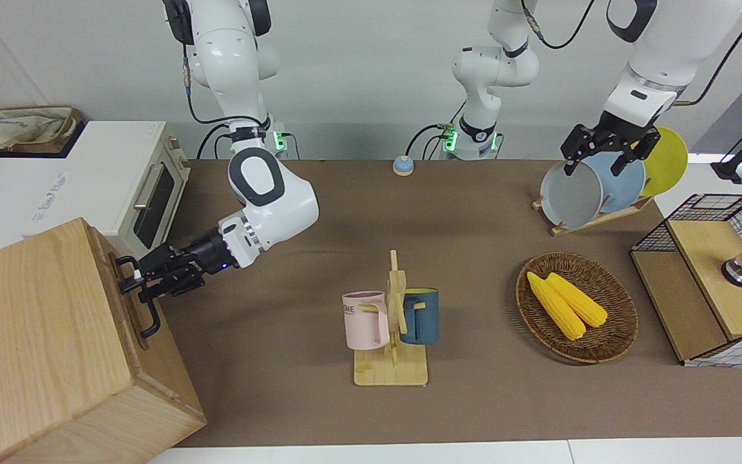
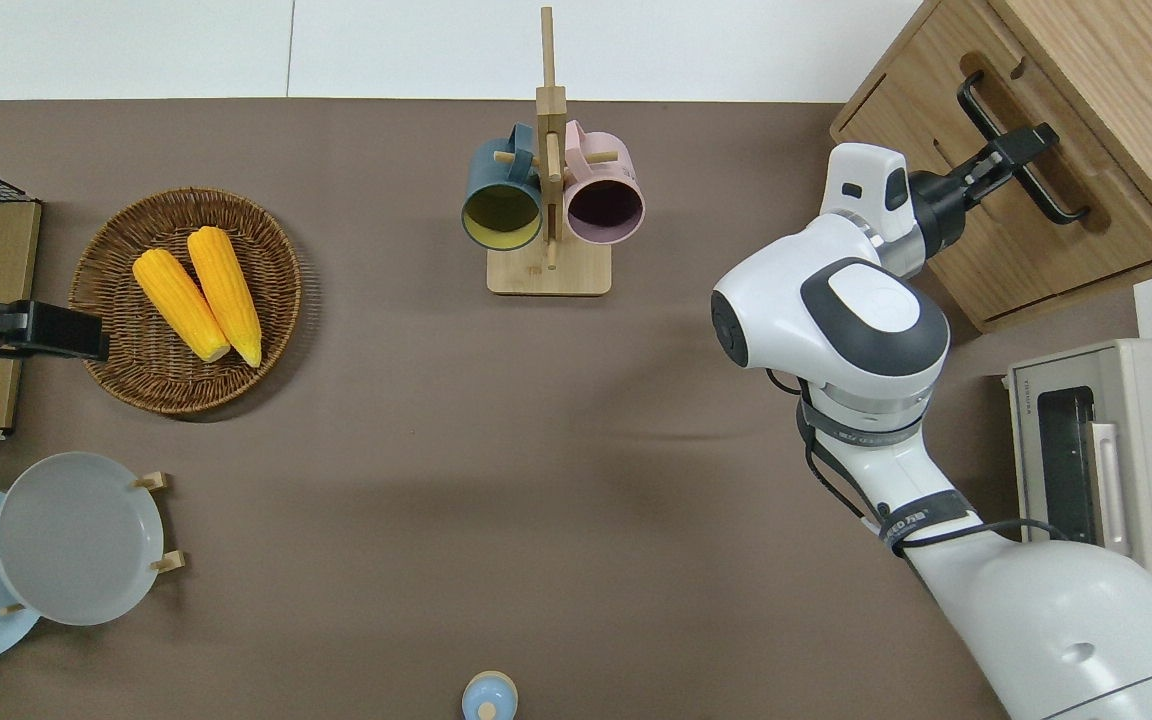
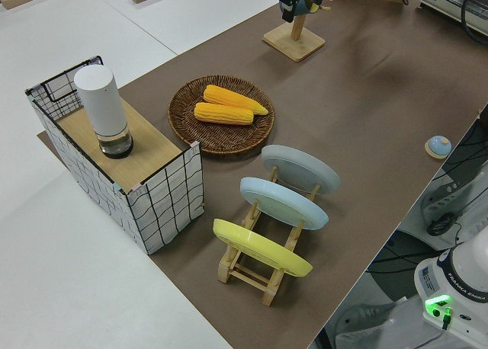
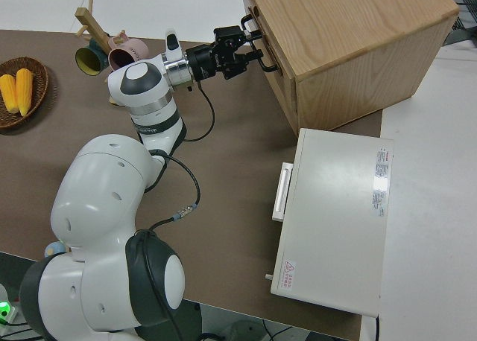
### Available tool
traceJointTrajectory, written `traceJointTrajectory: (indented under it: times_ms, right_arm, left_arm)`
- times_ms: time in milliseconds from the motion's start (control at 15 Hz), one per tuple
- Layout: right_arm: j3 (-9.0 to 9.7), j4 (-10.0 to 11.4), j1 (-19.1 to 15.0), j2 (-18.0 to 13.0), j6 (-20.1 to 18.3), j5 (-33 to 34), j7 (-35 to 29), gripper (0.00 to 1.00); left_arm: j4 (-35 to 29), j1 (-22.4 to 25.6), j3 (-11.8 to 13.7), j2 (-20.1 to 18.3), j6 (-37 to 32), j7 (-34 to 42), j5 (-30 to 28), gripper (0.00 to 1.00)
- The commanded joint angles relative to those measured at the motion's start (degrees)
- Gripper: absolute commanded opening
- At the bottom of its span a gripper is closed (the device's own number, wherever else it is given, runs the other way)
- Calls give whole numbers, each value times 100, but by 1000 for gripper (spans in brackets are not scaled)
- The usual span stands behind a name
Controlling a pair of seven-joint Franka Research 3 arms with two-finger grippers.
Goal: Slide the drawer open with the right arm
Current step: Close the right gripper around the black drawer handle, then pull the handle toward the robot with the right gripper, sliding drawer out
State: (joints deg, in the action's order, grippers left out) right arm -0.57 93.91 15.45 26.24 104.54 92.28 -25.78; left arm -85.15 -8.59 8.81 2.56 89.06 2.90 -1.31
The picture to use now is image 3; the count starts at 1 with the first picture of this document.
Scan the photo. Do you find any dark blue mug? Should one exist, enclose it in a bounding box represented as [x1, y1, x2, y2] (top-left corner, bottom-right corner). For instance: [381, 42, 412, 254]
[280, 0, 322, 16]

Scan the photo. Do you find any wooden mug rack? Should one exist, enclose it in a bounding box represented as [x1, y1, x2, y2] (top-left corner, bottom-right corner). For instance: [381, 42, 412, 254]
[262, 4, 326, 63]

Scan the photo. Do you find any yellow corn cob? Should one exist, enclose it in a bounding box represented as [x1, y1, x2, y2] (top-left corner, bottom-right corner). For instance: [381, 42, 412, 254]
[202, 84, 270, 117]
[194, 101, 255, 126]

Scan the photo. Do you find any brown table mat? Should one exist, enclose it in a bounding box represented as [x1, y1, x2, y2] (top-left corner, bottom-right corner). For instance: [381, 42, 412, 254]
[36, 0, 488, 349]

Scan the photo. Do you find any white toaster oven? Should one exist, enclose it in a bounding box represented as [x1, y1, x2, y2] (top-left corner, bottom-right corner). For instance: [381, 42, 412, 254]
[418, 0, 488, 27]

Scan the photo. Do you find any brown wicker basket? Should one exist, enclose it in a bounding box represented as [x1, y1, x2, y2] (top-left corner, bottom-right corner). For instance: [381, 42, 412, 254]
[167, 74, 277, 156]

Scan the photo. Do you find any grey plate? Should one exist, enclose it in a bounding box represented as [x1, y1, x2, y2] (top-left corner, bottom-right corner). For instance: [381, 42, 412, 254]
[260, 144, 341, 195]

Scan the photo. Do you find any blue and wood bell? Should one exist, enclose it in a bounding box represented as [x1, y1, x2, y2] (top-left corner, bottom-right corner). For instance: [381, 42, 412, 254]
[424, 135, 453, 160]

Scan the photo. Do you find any light blue plate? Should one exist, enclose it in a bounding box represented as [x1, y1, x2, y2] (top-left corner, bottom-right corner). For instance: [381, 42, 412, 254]
[239, 176, 330, 232]

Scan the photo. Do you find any white cylindrical bottle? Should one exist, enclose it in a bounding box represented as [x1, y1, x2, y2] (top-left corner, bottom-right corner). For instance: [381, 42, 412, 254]
[72, 66, 135, 160]

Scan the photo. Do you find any grey power strip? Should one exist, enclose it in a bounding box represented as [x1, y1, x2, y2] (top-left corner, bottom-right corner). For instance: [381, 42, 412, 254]
[420, 171, 482, 232]

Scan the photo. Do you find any yellow plate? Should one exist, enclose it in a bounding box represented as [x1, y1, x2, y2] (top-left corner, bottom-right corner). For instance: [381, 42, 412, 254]
[212, 218, 314, 278]

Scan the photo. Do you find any wooden plate rack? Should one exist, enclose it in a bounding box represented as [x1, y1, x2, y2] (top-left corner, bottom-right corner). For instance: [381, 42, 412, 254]
[217, 165, 322, 308]

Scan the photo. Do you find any black hanging cable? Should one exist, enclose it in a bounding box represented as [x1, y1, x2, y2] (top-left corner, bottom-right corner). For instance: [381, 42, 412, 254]
[459, 0, 488, 47]

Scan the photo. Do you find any wire grid wooden shelf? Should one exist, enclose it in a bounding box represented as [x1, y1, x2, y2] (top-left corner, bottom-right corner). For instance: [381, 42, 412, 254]
[25, 55, 207, 256]

